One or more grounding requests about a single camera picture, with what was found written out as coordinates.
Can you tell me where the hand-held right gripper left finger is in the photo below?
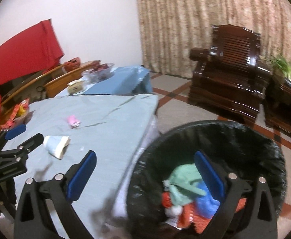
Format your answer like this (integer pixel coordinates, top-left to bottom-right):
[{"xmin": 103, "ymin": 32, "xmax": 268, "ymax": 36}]
[{"xmin": 14, "ymin": 150, "xmax": 97, "ymax": 239}]

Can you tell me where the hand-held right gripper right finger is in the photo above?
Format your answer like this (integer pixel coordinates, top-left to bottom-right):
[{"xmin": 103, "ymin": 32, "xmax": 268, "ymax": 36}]
[{"xmin": 194, "ymin": 151, "xmax": 278, "ymax": 239}]

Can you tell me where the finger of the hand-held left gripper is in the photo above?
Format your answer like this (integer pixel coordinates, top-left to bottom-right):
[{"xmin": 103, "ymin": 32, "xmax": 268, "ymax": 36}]
[
  {"xmin": 1, "ymin": 133, "xmax": 45, "ymax": 166},
  {"xmin": 0, "ymin": 124, "xmax": 27, "ymax": 155}
]

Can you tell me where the white paper cup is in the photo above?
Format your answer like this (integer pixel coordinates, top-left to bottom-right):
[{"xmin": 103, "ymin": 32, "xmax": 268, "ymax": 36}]
[{"xmin": 43, "ymin": 135, "xmax": 71, "ymax": 160}]

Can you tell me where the green rubber glove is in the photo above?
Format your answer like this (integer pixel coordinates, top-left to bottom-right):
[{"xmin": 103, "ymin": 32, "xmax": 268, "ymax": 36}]
[
  {"xmin": 169, "ymin": 164, "xmax": 203, "ymax": 188},
  {"xmin": 170, "ymin": 184, "xmax": 207, "ymax": 206}
]

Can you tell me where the blue mesh bath puff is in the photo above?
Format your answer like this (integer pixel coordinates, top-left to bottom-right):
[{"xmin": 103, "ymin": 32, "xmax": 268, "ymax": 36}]
[{"xmin": 195, "ymin": 179, "xmax": 221, "ymax": 217}]

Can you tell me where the black bagged trash bin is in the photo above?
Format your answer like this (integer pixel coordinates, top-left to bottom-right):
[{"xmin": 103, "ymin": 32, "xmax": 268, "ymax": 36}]
[{"xmin": 126, "ymin": 120, "xmax": 287, "ymax": 239}]

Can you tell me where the white paper wad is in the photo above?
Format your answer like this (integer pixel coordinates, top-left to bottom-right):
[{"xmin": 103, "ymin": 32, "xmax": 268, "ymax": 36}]
[{"xmin": 165, "ymin": 205, "xmax": 183, "ymax": 223}]

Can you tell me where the glass snack bowl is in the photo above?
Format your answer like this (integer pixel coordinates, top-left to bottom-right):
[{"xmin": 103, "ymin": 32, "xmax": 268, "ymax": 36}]
[{"xmin": 1, "ymin": 105, "xmax": 33, "ymax": 130}]

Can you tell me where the red patterned snack packet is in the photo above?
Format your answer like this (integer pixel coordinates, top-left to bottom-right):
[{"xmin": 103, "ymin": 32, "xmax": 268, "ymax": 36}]
[{"xmin": 1, "ymin": 100, "xmax": 29, "ymax": 127}]

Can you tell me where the pink plastic packet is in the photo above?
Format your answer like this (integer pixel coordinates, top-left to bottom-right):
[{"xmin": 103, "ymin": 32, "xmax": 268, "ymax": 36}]
[{"xmin": 66, "ymin": 115, "xmax": 82, "ymax": 129}]

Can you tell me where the black television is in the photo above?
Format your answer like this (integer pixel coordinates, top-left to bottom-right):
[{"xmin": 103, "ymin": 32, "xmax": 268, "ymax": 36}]
[{"xmin": 0, "ymin": 68, "xmax": 49, "ymax": 102}]

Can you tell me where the wooden television cabinet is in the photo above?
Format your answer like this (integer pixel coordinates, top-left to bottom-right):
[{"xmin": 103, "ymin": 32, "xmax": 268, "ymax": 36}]
[{"xmin": 0, "ymin": 60, "xmax": 102, "ymax": 140}]

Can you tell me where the cream tissue box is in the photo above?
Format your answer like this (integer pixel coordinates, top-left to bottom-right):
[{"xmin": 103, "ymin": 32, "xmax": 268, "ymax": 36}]
[{"xmin": 67, "ymin": 80, "xmax": 85, "ymax": 95}]

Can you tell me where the red cloth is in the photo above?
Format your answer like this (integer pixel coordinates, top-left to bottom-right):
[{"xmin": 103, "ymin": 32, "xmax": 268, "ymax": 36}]
[{"xmin": 0, "ymin": 19, "xmax": 65, "ymax": 115}]

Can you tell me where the red bag on cabinet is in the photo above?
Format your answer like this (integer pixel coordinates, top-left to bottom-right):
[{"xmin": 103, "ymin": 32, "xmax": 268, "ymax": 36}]
[{"xmin": 64, "ymin": 57, "xmax": 82, "ymax": 71}]

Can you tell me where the glass fruit bowl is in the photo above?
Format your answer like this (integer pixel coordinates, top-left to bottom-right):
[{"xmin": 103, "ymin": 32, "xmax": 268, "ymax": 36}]
[{"xmin": 82, "ymin": 63, "xmax": 115, "ymax": 82}]

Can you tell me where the dark wooden armchair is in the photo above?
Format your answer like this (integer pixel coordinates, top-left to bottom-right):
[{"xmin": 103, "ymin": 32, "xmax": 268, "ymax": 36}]
[{"xmin": 188, "ymin": 24, "xmax": 273, "ymax": 125}]

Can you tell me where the dark wooden side table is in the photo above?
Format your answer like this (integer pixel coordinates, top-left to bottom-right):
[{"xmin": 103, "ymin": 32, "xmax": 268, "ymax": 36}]
[{"xmin": 263, "ymin": 75, "xmax": 291, "ymax": 155}]

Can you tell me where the blue tablecloth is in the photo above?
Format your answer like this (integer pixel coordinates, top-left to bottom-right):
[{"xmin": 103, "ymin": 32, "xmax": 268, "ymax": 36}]
[{"xmin": 53, "ymin": 65, "xmax": 153, "ymax": 97}]

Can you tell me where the green potted plant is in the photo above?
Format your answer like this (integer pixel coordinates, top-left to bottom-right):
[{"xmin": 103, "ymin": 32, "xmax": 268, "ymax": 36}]
[{"xmin": 268, "ymin": 55, "xmax": 291, "ymax": 85}]

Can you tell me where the beige patterned curtain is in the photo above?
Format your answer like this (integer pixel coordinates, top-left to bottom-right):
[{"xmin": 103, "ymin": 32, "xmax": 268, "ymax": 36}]
[{"xmin": 132, "ymin": 0, "xmax": 291, "ymax": 80}]

